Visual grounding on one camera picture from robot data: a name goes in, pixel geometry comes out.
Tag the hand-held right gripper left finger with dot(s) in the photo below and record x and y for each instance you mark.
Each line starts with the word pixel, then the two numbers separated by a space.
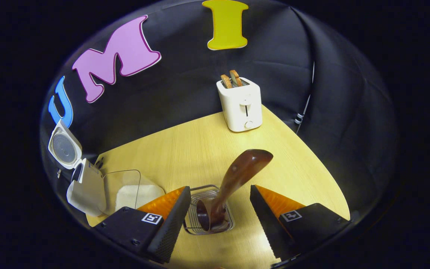
pixel 170 224

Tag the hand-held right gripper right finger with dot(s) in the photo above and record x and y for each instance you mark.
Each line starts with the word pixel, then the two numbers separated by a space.
pixel 265 220

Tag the brown wooden spoon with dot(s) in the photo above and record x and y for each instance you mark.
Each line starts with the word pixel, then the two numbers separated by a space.
pixel 237 173

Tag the white rice cooker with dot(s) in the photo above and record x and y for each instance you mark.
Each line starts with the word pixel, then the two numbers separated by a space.
pixel 88 190

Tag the clear plastic container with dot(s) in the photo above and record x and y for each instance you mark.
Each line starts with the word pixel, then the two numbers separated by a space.
pixel 123 179

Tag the white toaster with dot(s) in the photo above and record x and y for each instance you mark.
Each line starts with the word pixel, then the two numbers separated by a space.
pixel 239 108

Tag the black backdrop cloth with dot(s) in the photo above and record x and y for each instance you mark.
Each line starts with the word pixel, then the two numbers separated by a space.
pixel 185 93

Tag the toast slice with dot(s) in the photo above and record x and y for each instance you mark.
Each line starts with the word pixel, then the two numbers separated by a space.
pixel 236 78
pixel 226 81

